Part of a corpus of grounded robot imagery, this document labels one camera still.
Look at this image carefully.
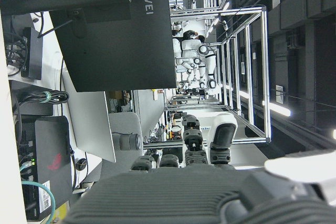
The black cable hub box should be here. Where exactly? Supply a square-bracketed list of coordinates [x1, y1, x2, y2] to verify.
[20, 27, 44, 80]

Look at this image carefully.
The black cable bundle green tie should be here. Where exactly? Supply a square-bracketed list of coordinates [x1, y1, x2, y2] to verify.
[19, 90, 70, 104]

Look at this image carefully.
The silver laptop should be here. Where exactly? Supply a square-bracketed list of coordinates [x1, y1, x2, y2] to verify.
[61, 71, 118, 163]

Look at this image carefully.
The aluminium frame cage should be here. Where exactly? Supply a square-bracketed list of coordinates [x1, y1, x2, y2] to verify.
[165, 5, 273, 145]

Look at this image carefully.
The black computer box red logo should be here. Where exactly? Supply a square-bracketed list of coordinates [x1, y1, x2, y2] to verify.
[34, 115, 74, 221]

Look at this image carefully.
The teal network cable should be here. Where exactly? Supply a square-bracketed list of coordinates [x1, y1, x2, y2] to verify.
[20, 180, 56, 224]

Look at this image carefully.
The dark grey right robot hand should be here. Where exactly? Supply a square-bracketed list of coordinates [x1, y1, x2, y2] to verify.
[62, 112, 336, 224]

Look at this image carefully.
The black Huawei monitor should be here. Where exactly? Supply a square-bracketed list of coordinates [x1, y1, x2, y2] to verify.
[0, 0, 177, 93]

